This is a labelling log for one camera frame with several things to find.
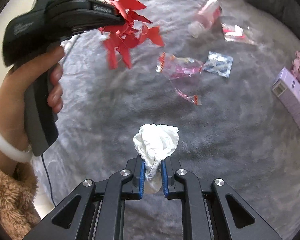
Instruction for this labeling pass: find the red paper scraps pile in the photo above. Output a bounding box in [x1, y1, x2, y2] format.
[98, 0, 164, 69]

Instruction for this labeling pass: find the white tissue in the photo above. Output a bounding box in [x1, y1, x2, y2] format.
[133, 124, 179, 181]

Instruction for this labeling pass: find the small pink-label plastic bottle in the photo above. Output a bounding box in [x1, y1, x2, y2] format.
[188, 0, 222, 38]

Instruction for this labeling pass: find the clear red-white plastic wrapper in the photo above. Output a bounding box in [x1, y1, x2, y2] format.
[221, 22, 257, 46]

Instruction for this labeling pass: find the person's left hand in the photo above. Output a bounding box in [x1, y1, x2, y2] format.
[0, 45, 65, 149]

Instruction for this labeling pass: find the brown fuzzy left sleeve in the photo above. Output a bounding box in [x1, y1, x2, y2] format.
[0, 164, 40, 239]

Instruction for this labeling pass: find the small torn red wrapper piece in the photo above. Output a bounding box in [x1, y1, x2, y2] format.
[175, 89, 201, 106]

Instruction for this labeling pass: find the clear pink candy wrapper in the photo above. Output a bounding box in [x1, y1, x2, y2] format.
[156, 52, 204, 80]

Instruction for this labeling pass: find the grey plush bed blanket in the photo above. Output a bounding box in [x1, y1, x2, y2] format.
[33, 0, 300, 239]

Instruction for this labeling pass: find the purple cardboard box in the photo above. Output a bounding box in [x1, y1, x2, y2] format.
[271, 68, 300, 129]

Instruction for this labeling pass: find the blue-white sachet packet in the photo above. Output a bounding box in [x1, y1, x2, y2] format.
[203, 51, 234, 78]

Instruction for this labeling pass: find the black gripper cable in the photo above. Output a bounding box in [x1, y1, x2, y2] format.
[41, 154, 57, 207]

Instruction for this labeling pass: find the white jade bracelet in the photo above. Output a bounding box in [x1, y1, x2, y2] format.
[0, 112, 33, 164]

